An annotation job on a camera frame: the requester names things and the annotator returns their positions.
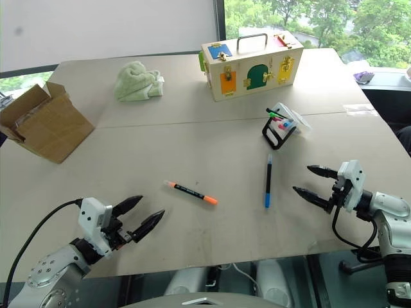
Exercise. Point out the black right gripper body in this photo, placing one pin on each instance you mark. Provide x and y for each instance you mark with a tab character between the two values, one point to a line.
339	195

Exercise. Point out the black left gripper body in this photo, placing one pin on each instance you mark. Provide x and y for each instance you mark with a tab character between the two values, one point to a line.
116	233

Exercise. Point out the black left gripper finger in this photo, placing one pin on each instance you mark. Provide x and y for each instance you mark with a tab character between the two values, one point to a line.
127	204
148	224

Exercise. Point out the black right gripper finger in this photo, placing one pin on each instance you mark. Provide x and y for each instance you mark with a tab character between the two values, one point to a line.
322	170
311	196

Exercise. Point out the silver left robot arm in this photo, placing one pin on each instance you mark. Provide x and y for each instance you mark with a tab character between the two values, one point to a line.
54	271

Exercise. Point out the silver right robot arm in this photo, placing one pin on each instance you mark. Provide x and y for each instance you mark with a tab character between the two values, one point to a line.
390	224

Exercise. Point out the blue highlighter pen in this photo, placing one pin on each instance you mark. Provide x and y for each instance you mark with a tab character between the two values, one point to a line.
268	181

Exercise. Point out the orange highlighter pen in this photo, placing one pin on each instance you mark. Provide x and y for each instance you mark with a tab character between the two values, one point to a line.
191	192

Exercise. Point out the black pen holder with markers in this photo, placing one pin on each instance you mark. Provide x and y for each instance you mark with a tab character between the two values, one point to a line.
284	126

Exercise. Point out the brown cardboard box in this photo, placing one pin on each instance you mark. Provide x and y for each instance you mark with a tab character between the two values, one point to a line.
45	123

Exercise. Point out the wooden lock box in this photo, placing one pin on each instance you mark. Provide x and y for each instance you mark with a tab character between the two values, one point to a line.
252	65

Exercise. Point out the black office chair base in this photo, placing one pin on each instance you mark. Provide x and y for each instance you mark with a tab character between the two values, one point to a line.
361	264

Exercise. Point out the purple crumpled object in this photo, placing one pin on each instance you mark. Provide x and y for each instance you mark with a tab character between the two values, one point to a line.
363	76

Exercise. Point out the green towel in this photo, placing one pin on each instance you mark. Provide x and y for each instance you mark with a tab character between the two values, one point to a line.
138	82

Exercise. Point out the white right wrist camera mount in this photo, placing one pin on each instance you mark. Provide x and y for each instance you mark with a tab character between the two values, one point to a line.
352	183

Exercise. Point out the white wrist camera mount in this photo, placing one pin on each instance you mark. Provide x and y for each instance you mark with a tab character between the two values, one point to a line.
92	221
352	183

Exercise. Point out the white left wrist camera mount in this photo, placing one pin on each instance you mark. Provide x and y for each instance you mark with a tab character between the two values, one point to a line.
92	221

